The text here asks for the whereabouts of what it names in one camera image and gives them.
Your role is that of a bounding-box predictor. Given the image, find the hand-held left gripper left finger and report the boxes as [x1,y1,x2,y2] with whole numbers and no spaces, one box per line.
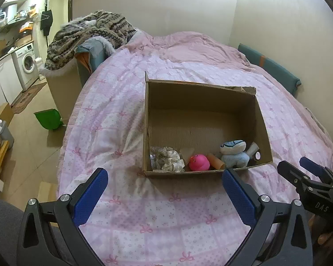
[17,167,109,266]

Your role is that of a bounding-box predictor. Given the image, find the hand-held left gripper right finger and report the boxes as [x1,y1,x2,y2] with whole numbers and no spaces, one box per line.
[222,168,314,266]

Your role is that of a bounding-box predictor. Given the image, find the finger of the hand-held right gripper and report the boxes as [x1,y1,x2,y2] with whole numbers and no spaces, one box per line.
[277,161,308,192]
[300,156,333,179]

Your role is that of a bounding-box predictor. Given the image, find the light blue plush toy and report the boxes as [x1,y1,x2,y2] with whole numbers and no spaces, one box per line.
[219,140,251,169]

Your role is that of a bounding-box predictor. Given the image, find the cream fabric scrunchie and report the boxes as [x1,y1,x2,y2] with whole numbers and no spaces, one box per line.
[155,146,185,172]

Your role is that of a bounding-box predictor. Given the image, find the brown cardboard box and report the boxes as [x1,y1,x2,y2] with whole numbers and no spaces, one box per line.
[142,71,274,178]

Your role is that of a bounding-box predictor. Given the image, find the orange tube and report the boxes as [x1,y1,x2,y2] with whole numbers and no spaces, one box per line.
[206,153,225,170]

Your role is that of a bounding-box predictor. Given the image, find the beige roll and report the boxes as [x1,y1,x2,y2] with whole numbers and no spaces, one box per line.
[246,142,263,161]

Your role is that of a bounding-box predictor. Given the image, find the pink rubber toy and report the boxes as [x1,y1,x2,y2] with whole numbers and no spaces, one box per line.
[189,154,211,172]

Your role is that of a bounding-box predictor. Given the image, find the clear plastic bag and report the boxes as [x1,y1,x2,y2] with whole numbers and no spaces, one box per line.
[149,146,163,169]

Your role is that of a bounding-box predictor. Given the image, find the green dustpan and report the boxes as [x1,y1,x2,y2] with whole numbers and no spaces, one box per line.
[34,109,64,131]

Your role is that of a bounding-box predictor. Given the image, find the pink bow-print quilt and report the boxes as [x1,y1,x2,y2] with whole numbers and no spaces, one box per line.
[57,30,333,266]

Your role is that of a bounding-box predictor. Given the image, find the grey waste bin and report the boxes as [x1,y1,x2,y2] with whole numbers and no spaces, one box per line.
[0,119,15,150]

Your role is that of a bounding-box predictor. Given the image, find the beige sofa side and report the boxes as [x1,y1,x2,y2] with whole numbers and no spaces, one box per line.
[46,66,85,117]

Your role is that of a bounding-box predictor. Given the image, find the brown patterned doormat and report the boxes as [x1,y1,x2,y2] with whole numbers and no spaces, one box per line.
[10,82,48,114]

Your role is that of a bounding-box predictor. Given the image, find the small cardboard box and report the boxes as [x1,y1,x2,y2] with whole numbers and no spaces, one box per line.
[0,102,14,125]

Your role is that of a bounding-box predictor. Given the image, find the white kitchen cabinets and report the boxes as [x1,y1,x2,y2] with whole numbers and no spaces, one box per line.
[0,55,20,108]

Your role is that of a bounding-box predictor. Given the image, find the white washing machine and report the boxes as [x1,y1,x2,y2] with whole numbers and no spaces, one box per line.
[12,43,41,90]

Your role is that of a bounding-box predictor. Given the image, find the brown patterned knit blanket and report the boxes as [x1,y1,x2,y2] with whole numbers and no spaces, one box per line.
[39,10,138,76]

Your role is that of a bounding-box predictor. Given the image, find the black hanging garment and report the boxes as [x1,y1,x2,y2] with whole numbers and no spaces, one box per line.
[40,10,54,36]

